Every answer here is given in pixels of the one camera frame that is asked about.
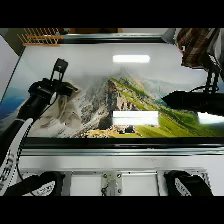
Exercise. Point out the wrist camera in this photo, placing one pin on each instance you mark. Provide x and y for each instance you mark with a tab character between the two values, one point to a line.
61	65
210	80

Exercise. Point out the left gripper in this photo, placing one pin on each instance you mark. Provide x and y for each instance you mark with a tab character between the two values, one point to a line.
63	89

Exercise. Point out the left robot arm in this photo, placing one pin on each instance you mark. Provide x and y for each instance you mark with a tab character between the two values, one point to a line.
28	106

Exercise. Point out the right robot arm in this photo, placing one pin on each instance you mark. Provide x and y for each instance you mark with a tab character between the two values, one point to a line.
196	101

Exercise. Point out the brown clothes hanger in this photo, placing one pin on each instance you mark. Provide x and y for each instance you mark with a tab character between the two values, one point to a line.
40	38

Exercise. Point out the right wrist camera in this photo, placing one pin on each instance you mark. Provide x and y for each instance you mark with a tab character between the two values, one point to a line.
210	80

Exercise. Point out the brown checked shirt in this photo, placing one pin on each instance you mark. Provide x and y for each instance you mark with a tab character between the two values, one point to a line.
195	45

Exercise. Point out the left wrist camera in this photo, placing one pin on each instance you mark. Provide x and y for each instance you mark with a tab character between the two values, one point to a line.
61	65

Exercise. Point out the beige garment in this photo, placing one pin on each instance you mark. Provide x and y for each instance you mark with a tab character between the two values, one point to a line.
63	111

